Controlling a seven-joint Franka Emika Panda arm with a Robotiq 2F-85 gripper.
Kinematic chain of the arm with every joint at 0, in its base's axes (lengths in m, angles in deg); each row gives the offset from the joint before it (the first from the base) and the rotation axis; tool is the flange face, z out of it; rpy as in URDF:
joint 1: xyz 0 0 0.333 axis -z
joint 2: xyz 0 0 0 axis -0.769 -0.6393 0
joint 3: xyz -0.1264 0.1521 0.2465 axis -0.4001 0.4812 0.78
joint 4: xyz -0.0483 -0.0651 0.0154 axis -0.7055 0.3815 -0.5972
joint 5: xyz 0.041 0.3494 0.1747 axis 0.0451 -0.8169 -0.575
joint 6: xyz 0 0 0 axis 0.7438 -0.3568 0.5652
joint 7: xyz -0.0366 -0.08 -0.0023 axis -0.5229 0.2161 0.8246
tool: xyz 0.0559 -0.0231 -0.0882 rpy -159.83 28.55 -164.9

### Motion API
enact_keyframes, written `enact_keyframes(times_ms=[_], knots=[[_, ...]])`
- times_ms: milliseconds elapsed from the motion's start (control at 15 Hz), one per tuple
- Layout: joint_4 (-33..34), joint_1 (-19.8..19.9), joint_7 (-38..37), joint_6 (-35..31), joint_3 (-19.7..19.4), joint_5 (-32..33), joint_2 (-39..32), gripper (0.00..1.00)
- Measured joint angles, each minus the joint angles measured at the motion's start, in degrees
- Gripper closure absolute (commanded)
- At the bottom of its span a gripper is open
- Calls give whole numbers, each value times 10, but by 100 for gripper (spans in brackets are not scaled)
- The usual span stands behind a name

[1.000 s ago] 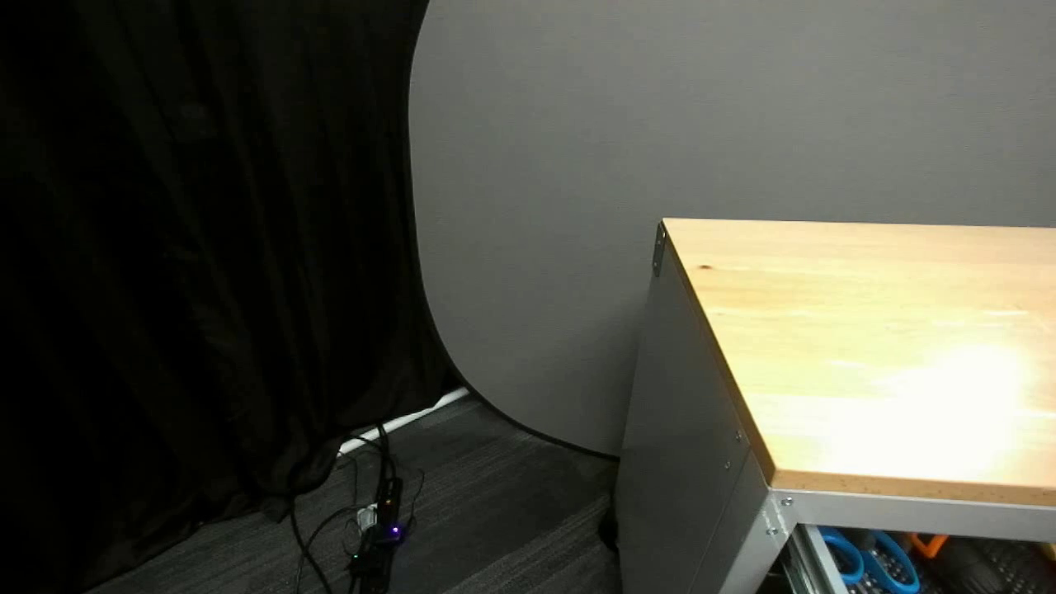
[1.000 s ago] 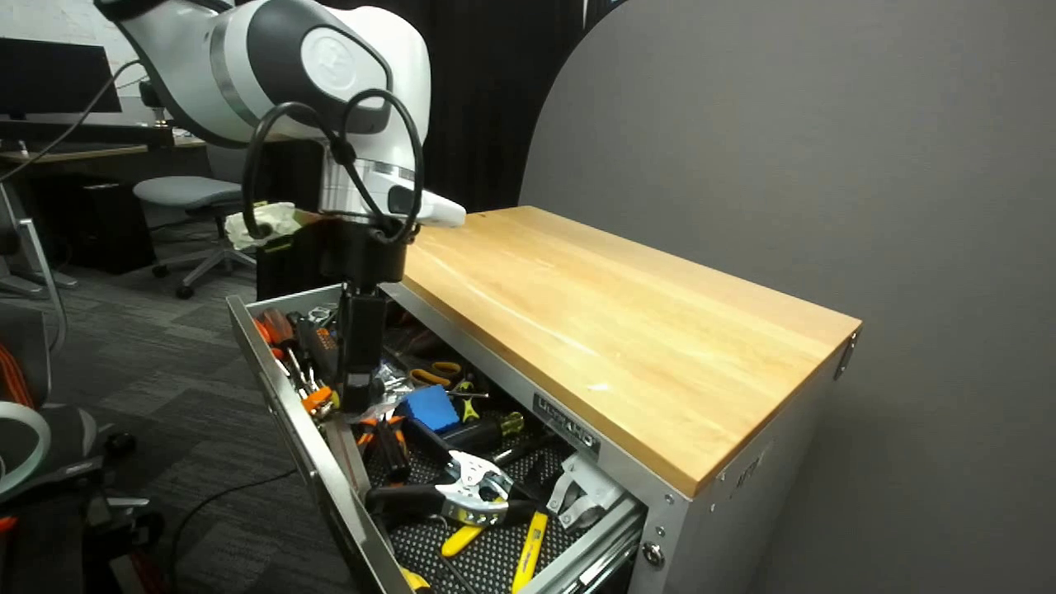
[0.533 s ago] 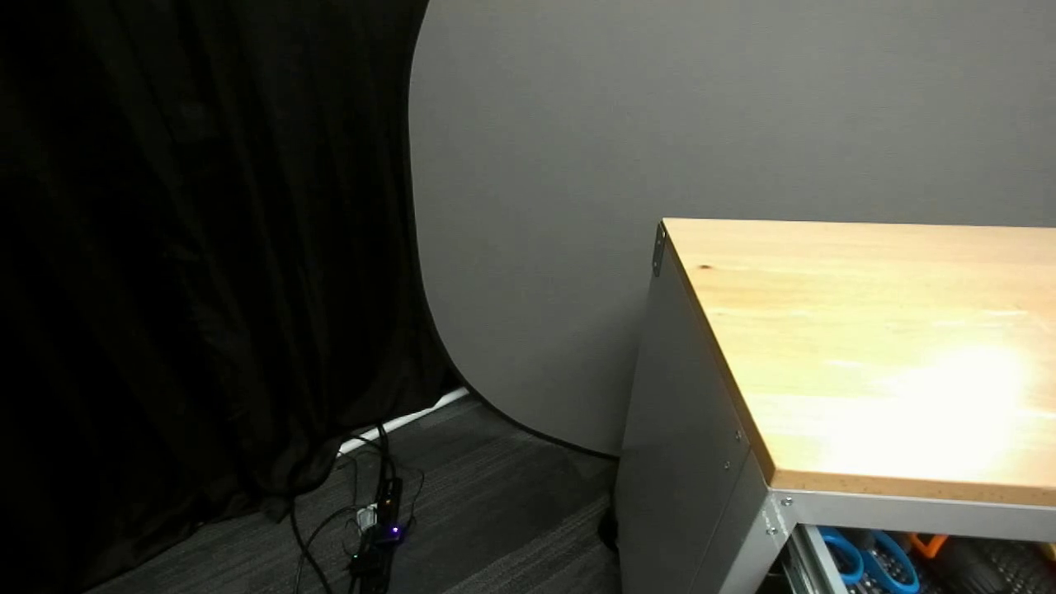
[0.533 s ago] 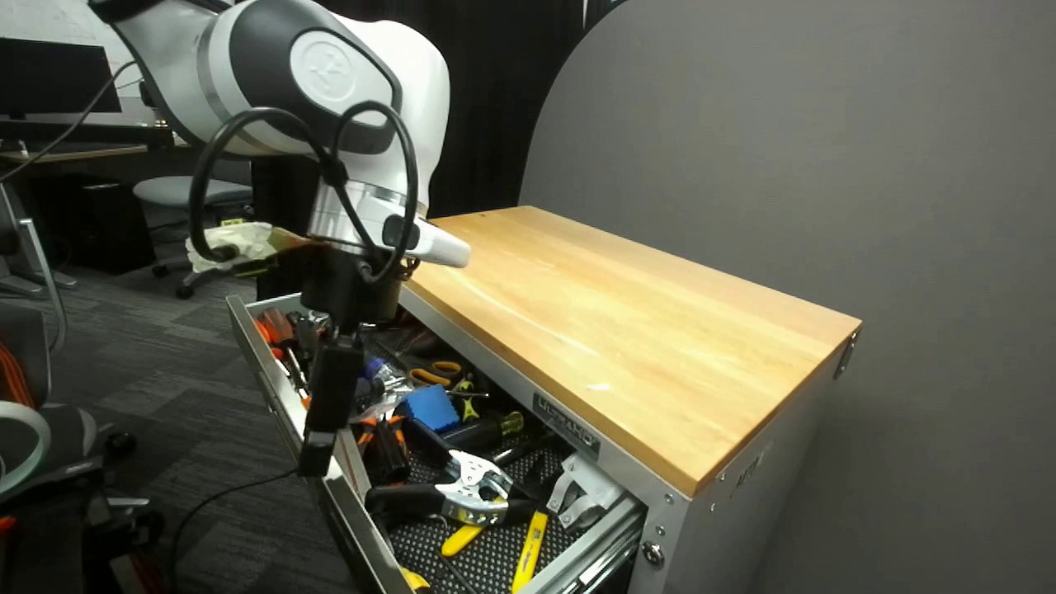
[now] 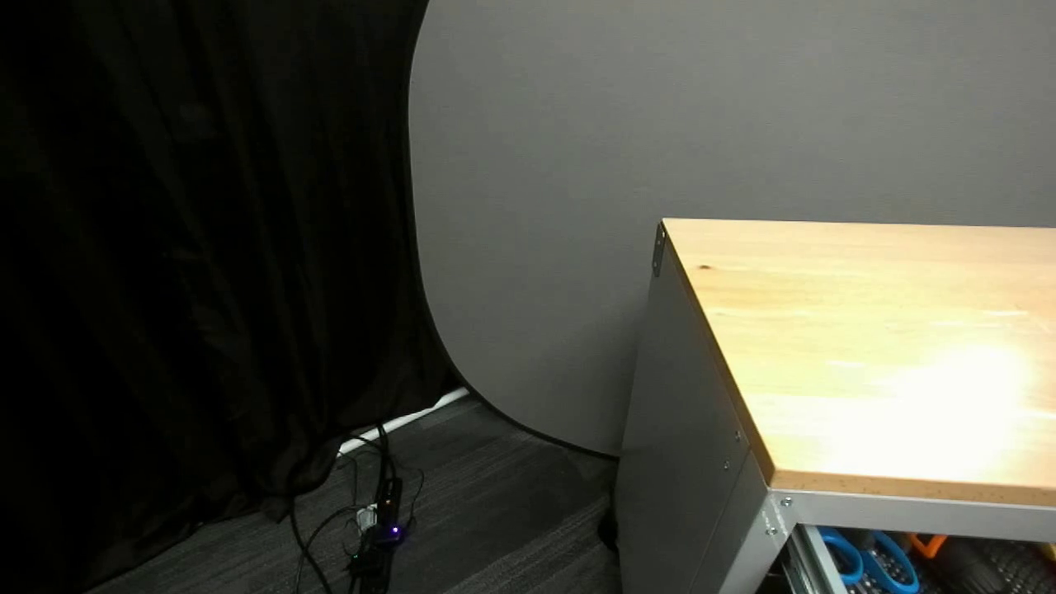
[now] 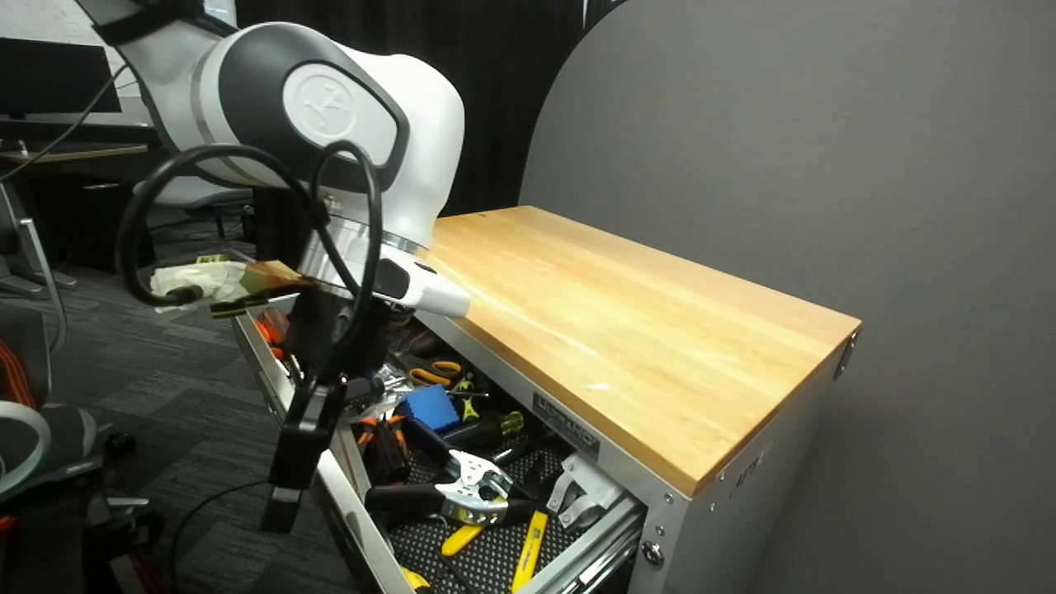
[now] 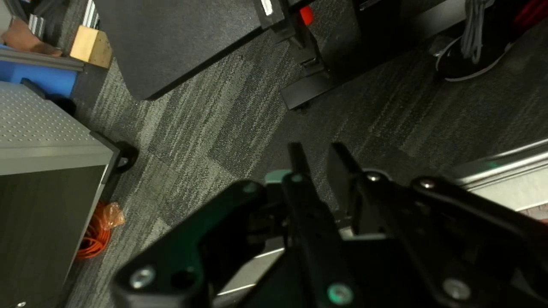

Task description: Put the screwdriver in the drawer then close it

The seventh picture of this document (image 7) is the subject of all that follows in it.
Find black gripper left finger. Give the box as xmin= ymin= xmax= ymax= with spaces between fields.
xmin=110 ymin=143 xmax=358 ymax=308

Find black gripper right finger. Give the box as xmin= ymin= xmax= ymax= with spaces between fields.
xmin=331 ymin=143 xmax=548 ymax=308

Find grey metal box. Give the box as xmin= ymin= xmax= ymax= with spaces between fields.
xmin=0 ymin=81 xmax=123 ymax=308

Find round black base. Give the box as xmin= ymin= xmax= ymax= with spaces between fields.
xmin=433 ymin=33 xmax=516 ymax=84

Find black stand with red part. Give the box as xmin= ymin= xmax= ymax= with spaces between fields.
xmin=281 ymin=0 xmax=339 ymax=112

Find dark floor mat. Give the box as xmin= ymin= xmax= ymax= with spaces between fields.
xmin=93 ymin=0 xmax=288 ymax=102

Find blue bin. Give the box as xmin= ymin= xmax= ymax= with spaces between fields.
xmin=0 ymin=48 xmax=82 ymax=100

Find orange coiled cord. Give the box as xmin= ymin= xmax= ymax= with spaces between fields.
xmin=74 ymin=201 xmax=127 ymax=264

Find grey cable bundle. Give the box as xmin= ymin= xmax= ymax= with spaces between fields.
xmin=459 ymin=0 xmax=487 ymax=66

